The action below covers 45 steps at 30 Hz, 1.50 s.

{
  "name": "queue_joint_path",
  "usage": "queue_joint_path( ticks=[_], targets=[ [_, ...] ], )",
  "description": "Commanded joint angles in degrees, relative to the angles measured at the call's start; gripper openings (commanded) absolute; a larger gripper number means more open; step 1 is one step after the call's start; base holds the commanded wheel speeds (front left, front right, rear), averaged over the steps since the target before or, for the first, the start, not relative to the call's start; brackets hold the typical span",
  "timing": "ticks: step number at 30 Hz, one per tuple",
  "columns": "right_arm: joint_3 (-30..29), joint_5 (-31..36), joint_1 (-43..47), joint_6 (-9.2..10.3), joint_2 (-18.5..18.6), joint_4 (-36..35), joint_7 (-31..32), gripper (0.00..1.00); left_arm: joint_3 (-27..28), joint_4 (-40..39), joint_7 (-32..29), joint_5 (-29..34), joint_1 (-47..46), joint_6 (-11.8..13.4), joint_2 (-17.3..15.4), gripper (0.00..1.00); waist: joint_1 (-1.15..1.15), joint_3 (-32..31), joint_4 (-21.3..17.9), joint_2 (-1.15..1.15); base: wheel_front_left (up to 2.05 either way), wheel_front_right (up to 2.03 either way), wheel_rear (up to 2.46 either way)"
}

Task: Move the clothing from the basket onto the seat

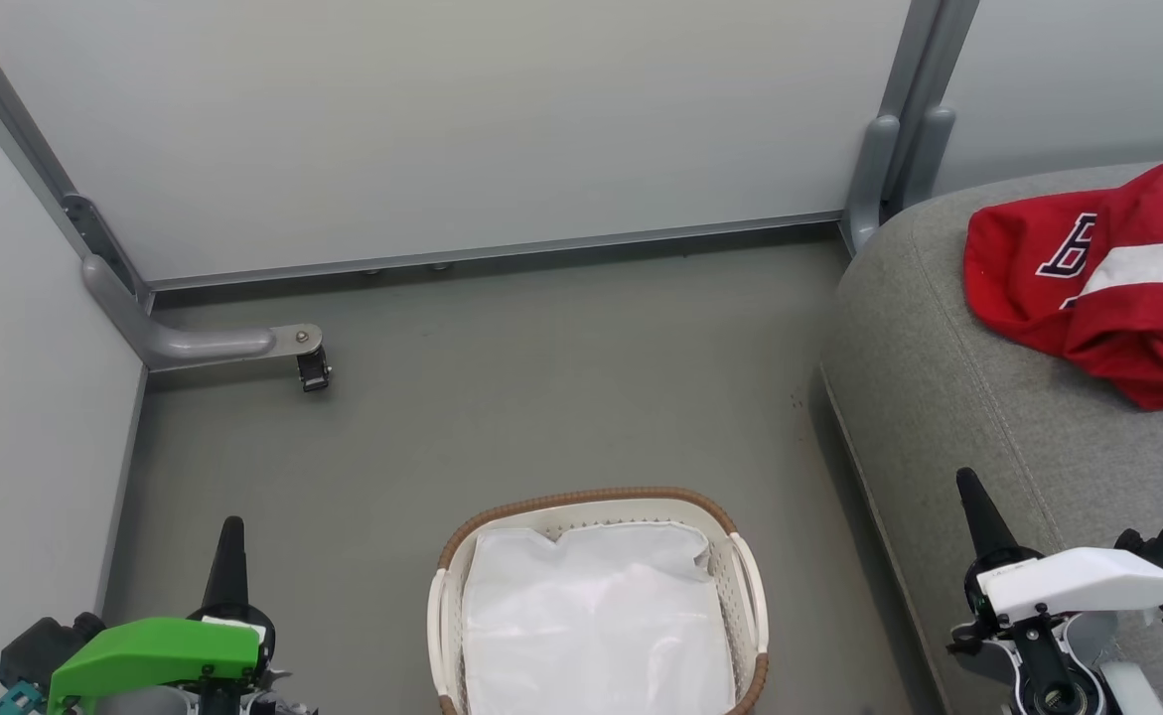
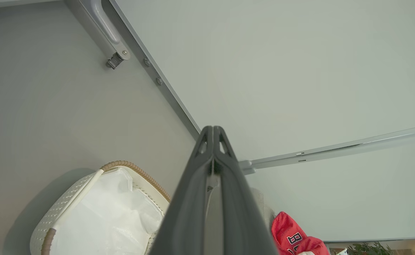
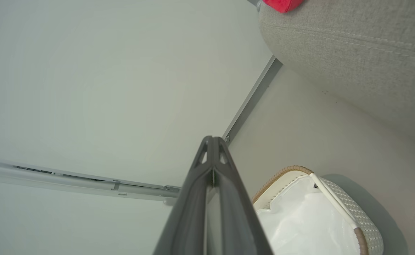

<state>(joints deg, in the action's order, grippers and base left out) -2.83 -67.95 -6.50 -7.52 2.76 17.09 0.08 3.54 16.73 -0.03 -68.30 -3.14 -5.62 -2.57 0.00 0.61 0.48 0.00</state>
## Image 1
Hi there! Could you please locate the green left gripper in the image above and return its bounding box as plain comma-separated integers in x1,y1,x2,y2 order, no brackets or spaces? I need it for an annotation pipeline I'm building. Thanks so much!
47,515,263,712

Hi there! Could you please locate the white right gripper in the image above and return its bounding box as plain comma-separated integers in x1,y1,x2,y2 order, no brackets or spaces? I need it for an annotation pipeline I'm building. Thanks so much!
955,468,1163,629

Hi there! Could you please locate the red sports jersey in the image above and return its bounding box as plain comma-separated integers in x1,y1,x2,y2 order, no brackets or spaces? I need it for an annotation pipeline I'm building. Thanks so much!
962,155,1163,412

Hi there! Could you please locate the grey fabric sofa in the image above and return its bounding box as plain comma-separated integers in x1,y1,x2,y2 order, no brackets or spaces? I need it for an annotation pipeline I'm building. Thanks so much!
818,162,1163,715

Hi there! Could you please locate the black caster wheel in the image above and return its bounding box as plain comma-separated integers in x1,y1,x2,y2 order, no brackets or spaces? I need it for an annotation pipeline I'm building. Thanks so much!
296,347,333,393

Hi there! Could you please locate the grey partition support foot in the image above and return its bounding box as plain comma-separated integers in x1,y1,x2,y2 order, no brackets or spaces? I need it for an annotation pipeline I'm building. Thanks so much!
81,254,325,374

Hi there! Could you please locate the white wicker-rim laundry basket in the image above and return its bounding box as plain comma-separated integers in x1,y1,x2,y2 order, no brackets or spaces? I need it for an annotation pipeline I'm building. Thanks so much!
427,486,771,715

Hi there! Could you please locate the white basket liner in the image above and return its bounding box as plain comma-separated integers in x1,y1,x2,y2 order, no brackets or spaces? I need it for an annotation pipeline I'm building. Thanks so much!
461,521,738,715

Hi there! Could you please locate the grey partition corner post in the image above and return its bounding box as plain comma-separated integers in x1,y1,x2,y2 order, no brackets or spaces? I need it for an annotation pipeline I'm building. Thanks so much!
839,0,981,254
0,5,155,309

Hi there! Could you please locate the grey partition base rail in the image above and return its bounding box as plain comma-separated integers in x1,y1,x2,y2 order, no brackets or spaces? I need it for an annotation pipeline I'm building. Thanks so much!
146,210,844,293

